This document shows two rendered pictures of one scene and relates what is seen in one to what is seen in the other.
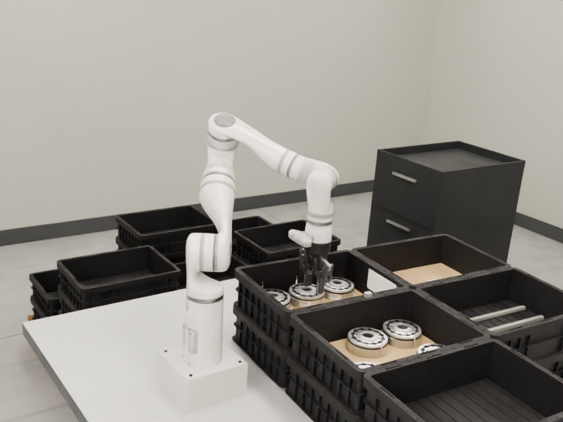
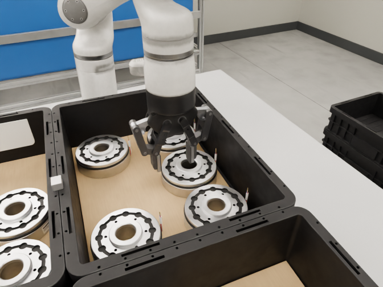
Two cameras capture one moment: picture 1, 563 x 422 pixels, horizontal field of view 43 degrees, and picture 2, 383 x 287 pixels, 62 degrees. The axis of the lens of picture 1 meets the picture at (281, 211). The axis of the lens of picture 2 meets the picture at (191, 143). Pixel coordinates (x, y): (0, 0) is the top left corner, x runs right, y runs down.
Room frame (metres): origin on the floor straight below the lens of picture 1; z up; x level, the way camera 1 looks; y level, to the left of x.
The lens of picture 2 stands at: (1.95, -0.53, 1.24)
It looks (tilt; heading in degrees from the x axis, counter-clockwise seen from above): 37 degrees down; 100
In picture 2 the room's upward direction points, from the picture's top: straight up
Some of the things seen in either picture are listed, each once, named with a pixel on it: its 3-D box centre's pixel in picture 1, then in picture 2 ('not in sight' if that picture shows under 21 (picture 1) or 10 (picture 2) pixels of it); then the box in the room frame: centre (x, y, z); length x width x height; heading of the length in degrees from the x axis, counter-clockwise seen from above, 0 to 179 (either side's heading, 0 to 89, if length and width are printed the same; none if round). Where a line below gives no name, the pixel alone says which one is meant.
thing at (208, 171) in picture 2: (306, 290); (188, 166); (1.87, -0.09, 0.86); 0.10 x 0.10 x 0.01
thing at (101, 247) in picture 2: not in sight; (126, 235); (1.81, -0.26, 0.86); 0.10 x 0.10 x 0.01
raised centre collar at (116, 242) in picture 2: not in sight; (125, 233); (1.81, -0.26, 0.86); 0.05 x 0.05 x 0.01
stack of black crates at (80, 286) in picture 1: (118, 316); (377, 165); (2.55, 0.62, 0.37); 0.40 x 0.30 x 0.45; 126
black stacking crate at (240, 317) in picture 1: (316, 331); not in sight; (1.82, -0.12, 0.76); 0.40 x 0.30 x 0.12; 122
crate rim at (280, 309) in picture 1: (321, 281); (152, 150); (1.82, -0.12, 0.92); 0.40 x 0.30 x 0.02; 122
